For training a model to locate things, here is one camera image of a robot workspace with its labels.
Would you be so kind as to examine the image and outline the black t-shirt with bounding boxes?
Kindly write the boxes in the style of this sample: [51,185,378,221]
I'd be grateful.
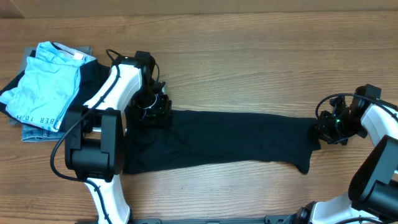
[123,109,321,174]

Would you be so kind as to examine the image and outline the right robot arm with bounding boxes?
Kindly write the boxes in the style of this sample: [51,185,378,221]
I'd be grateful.
[283,84,397,224]

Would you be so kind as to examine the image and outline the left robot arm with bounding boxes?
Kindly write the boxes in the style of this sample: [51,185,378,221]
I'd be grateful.
[62,51,172,223]

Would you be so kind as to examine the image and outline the black folded garment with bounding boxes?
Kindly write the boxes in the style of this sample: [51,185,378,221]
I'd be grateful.
[1,47,110,138]

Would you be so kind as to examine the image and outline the grey folded garment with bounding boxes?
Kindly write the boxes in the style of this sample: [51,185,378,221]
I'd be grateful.
[8,46,93,127]

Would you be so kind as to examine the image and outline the light blue folded t-shirt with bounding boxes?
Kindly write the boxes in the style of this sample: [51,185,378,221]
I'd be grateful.
[1,41,96,132]

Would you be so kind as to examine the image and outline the folded blue jeans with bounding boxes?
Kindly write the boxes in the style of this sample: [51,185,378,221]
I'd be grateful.
[21,124,64,142]

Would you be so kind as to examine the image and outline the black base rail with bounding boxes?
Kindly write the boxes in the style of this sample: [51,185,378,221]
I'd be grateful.
[127,215,295,224]

